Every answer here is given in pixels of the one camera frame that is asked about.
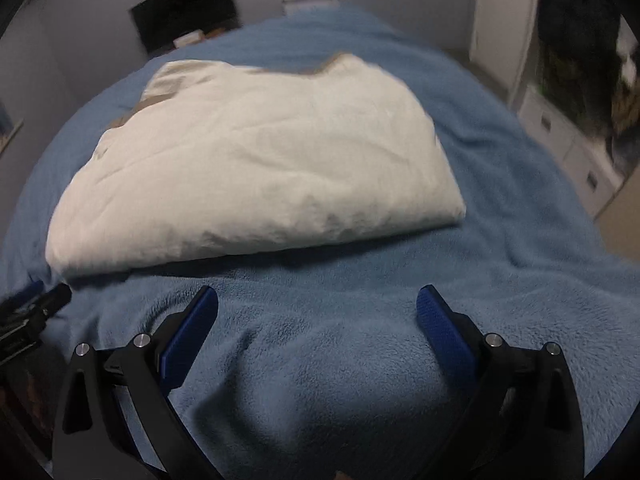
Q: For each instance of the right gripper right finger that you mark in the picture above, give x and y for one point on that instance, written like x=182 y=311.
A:
x=517 y=413

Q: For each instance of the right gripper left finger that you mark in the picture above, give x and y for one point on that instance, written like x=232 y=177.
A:
x=91 y=437

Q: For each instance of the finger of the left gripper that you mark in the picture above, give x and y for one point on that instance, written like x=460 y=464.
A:
x=52 y=301
x=23 y=296

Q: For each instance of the cream hooded puffer jacket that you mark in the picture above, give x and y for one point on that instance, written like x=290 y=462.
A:
x=219 y=160

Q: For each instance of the hanging clothes in wardrobe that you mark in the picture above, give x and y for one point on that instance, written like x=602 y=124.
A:
x=590 y=69

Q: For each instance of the wooden window sill shelf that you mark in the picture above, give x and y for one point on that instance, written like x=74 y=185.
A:
x=8 y=129

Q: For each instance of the blue fleece bed blanket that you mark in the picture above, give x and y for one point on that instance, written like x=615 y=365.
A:
x=316 y=363

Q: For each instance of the white drawer cabinet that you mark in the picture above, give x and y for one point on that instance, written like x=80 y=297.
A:
x=585 y=161

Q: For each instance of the white box under router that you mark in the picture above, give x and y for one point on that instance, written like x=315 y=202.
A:
x=291 y=7

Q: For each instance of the white door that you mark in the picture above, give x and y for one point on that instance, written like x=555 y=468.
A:
x=501 y=36

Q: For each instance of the black wall monitor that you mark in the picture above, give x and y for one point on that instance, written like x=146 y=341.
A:
x=160 y=22

